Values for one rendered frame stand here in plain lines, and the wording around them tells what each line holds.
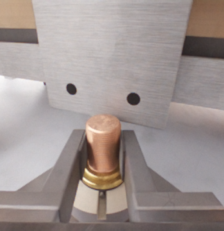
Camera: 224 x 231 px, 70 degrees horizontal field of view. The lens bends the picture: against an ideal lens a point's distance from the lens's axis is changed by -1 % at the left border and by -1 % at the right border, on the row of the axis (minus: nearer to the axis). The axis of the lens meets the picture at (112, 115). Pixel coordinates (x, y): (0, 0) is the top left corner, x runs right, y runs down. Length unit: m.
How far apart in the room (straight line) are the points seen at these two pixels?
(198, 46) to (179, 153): 0.18
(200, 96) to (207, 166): 0.15
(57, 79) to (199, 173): 0.24
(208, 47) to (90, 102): 0.15
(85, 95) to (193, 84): 0.11
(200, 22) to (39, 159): 0.29
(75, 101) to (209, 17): 0.17
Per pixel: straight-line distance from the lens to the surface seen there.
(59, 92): 0.17
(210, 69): 0.19
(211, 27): 0.23
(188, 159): 0.31
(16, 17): 0.32
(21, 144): 0.34
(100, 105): 0.15
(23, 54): 0.26
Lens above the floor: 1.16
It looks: 30 degrees up
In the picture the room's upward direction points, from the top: 178 degrees counter-clockwise
